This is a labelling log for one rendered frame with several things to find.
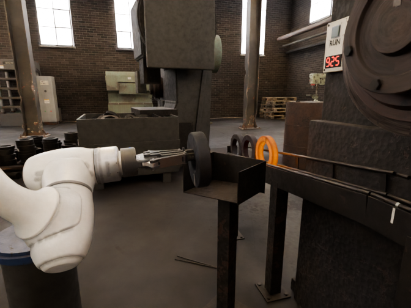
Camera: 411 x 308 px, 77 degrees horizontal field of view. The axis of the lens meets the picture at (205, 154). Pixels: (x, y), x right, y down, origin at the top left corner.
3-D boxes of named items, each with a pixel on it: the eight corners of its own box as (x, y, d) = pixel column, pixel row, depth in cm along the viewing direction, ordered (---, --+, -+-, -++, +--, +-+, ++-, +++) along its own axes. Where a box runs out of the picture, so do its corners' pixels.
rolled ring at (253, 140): (254, 134, 140) (259, 133, 141) (240, 135, 158) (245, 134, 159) (255, 167, 141) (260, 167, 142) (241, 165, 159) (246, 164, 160)
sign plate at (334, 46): (326, 73, 104) (331, 24, 100) (387, 66, 79) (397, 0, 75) (322, 72, 103) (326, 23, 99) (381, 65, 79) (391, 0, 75)
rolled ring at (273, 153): (252, 141, 143) (258, 141, 144) (258, 174, 139) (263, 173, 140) (268, 130, 126) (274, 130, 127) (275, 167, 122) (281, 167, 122)
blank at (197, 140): (195, 131, 79) (185, 132, 78) (210, 131, 64) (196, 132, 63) (200, 180, 81) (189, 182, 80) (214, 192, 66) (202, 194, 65)
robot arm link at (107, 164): (98, 189, 62) (123, 185, 63) (92, 151, 59) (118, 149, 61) (101, 178, 70) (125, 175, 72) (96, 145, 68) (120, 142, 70)
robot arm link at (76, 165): (101, 164, 72) (101, 204, 64) (38, 171, 68) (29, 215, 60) (93, 135, 64) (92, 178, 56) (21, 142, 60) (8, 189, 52)
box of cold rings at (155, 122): (166, 163, 375) (164, 108, 357) (181, 181, 299) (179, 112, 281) (89, 170, 341) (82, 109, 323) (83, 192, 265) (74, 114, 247)
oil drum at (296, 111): (307, 158, 404) (312, 100, 384) (336, 168, 348) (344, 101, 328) (273, 161, 388) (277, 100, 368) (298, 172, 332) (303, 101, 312)
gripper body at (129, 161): (123, 172, 71) (157, 168, 74) (122, 182, 63) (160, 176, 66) (119, 145, 69) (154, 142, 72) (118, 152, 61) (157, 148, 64)
